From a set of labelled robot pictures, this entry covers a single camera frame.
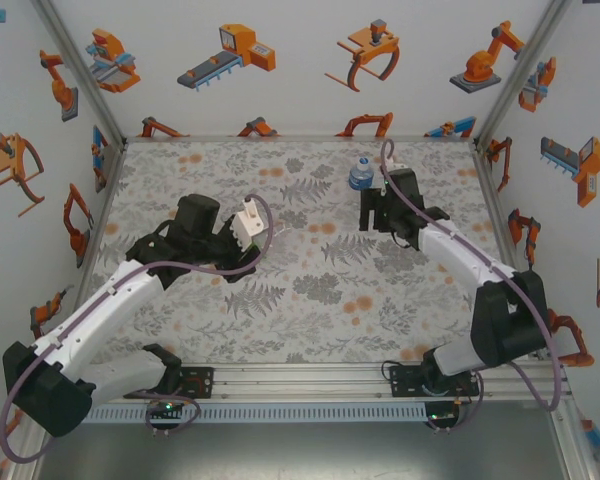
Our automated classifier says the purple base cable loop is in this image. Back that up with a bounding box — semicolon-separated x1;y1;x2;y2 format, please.
426;372;485;434
124;389;201;439

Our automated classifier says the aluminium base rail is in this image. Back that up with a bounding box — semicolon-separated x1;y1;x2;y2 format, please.
99;362;571;401

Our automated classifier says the small circuit board green light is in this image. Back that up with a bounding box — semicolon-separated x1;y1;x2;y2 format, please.
147;399;186;416
426;407;459;425

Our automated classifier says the clear bottle with blue label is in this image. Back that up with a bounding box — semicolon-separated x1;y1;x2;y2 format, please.
347;155;377;194

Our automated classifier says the aluminium frame post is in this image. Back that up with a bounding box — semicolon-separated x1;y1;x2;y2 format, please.
32;0;130;151
549;399;599;480
472;0;574;151
7;429;49;480

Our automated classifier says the slotted grey cable duct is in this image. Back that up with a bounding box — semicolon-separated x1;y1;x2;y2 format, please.
87;403;429;424

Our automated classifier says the aluminium frame bar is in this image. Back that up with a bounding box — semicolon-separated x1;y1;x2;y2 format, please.
72;142;130;306
472;148;534;314
124;133;476;145

